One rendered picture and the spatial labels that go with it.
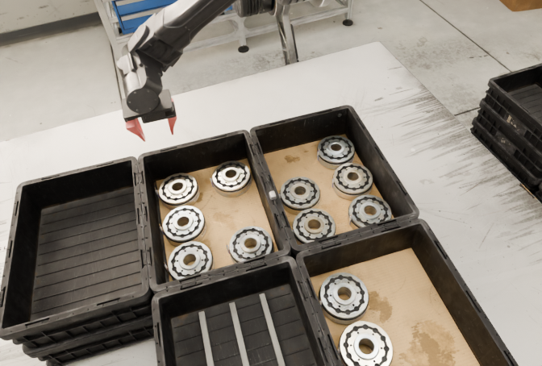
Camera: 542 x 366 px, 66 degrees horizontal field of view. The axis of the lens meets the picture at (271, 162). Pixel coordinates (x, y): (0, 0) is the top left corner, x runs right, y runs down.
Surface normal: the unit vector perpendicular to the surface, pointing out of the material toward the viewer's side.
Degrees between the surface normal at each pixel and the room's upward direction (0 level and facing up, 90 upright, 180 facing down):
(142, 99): 90
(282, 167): 0
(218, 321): 0
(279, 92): 0
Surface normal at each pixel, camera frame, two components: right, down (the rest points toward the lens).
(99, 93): -0.06, -0.66
